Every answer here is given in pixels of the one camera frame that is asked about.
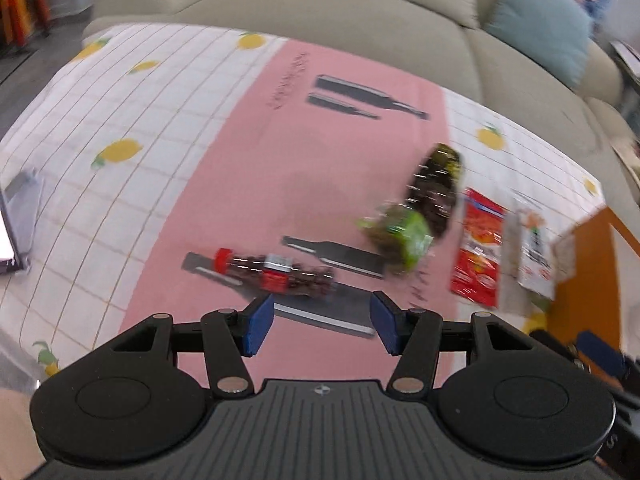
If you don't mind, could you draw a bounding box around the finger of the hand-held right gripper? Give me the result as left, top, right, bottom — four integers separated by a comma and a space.
529, 329, 583, 367
575, 329, 629, 380

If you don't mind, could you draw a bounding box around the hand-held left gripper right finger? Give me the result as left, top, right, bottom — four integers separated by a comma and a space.
369, 290, 535, 394

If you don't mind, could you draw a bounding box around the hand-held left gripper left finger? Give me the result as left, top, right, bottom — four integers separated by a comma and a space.
111, 293, 275, 394

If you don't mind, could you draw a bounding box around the bottle shaped candy pack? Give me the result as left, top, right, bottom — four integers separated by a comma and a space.
212, 247, 337, 300

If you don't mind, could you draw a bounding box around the orange cardboard box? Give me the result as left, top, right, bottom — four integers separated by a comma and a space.
520, 205, 640, 361

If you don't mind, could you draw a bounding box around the small green snack packet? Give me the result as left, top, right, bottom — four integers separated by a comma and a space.
357, 205, 435, 274

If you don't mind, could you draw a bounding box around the white packet with red label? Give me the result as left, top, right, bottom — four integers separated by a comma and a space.
510, 192, 559, 302

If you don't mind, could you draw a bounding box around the red snack packet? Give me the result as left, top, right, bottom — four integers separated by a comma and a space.
450, 187, 507, 310

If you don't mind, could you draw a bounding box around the dark green snack packet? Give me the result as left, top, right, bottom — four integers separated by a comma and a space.
404, 142, 464, 239

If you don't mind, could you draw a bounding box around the pink white printed tablecloth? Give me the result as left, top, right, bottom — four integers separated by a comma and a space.
0, 22, 608, 396

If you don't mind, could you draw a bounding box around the beige sofa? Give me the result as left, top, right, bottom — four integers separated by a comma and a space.
82, 0, 640, 196

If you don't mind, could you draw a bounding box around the light blue pillow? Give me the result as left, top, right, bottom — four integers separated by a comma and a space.
484, 0, 608, 92

